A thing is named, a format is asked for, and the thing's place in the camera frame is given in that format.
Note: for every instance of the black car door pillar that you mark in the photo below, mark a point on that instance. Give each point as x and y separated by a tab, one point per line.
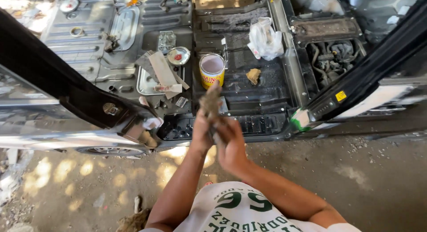
50	72

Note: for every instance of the shiny metal tray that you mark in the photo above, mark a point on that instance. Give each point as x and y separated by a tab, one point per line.
146	82

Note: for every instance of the masking tape roll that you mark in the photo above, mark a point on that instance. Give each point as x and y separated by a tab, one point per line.
77	31

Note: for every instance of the person's right fingers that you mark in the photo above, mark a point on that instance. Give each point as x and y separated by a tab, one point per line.
224	127

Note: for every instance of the yellow putty can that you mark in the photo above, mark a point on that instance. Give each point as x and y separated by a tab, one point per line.
212	70

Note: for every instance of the grey-brown sandpaper piece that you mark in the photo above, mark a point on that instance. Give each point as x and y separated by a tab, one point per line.
210	102

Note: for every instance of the car engine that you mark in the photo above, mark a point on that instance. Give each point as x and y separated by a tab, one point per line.
333	60

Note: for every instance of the person's left fingers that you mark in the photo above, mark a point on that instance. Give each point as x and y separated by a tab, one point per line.
203	117

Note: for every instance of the person's right hand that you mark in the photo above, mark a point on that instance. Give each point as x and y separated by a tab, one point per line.
232	148

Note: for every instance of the tan crumpled paper wad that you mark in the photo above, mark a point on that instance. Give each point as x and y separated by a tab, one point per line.
253	76

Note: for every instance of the metal door striker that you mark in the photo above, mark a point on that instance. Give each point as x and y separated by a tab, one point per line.
110	108

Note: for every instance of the person's left hand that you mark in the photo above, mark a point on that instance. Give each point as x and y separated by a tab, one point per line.
200	133

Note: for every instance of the metal seat bracket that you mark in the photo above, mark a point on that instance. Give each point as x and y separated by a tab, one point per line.
166	40

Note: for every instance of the metal can lid red blot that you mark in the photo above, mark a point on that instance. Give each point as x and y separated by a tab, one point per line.
178	56

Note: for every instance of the small sandpaper piece pink stain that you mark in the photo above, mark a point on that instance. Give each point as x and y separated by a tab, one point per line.
167	88

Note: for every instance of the car wheel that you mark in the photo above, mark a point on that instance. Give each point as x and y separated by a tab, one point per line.
110	150

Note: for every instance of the white plastic bag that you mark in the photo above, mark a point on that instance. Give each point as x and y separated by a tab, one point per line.
266	38

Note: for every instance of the black open car door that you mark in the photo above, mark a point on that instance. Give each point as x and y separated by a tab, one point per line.
373	65

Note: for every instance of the small grey sandpaper scrap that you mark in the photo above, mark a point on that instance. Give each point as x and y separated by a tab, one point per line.
181	102

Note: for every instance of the white shirt with green print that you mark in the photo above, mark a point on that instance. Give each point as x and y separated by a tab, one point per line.
240	212

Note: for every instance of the white rag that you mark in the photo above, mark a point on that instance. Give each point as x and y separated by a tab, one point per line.
153	122

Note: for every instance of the stripped grey car body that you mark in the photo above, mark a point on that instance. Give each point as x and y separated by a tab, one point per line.
240	95

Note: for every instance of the yellow warning sticker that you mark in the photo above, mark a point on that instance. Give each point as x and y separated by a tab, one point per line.
340	96

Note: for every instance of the round white lid red mark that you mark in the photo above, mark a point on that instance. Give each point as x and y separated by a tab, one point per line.
69	5

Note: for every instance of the brown rag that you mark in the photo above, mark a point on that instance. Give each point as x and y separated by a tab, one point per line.
133	222

